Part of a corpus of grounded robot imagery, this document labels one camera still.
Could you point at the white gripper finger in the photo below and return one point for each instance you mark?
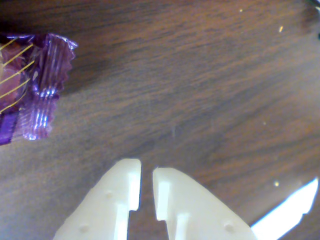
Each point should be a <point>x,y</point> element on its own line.
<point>105,205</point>
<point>200,212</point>

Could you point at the small purple wrapped candy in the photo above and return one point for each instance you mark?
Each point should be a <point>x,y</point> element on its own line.
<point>45,75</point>

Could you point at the white paper-wrapped straw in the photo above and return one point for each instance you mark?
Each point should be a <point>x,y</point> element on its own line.
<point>282,215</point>

